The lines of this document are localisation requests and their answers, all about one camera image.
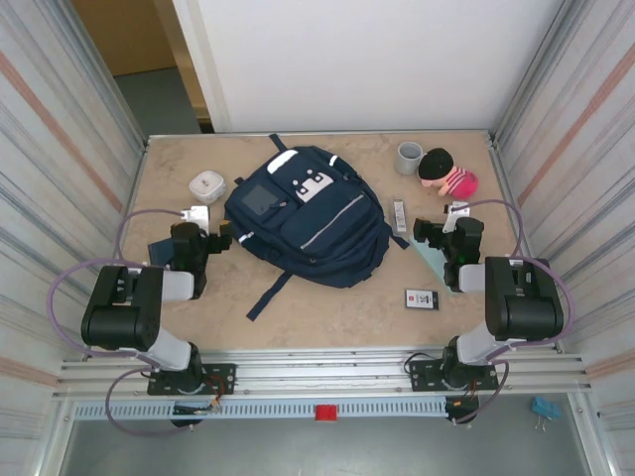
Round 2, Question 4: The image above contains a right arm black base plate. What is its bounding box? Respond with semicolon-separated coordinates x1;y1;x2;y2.
409;357;499;393

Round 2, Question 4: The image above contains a grey remote control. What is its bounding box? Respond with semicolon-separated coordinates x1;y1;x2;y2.
391;196;408;234

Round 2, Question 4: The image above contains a pink plush doll black hair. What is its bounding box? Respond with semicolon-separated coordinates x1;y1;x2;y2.
417;147;480;201

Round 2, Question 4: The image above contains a navy blue book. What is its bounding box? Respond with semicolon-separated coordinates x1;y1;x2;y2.
148;239;176;272

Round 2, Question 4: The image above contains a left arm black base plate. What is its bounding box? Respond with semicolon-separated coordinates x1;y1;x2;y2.
147;363;237;397

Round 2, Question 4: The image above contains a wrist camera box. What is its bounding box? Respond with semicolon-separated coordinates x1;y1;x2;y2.
180;206;210;230
443;201;472;234

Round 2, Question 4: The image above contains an aluminium frame post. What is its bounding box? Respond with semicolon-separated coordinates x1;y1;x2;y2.
488;0;586;150
47;0;150;150

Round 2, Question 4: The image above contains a slotted grey cable duct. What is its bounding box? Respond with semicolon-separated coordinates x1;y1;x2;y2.
71;400;450;420

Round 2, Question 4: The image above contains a blue binder clip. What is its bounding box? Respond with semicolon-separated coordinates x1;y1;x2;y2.
531;395;562;432

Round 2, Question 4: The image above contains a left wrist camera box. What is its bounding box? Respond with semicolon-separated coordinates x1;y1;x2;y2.
180;206;210;230

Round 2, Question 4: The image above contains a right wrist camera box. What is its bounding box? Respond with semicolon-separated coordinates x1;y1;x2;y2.
443;201;472;234

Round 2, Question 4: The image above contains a light blue pencil case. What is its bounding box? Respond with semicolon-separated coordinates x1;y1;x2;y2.
409;236;460;298

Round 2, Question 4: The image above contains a navy blue backpack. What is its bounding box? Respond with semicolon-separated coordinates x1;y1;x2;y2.
223;132;411;322

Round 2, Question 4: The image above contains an aluminium mounting rail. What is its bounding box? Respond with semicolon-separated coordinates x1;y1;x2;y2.
52;346;594;402

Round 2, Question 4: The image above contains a small black box white label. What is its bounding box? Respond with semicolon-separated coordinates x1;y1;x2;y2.
404;288;442;312

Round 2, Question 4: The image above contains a small white lidded container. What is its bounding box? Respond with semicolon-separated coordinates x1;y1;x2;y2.
188;170;227;204

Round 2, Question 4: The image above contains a wooden door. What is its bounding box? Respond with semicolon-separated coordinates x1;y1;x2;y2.
71;0;178;78

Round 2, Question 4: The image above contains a grey cup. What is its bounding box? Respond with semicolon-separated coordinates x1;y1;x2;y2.
395;141;425;176

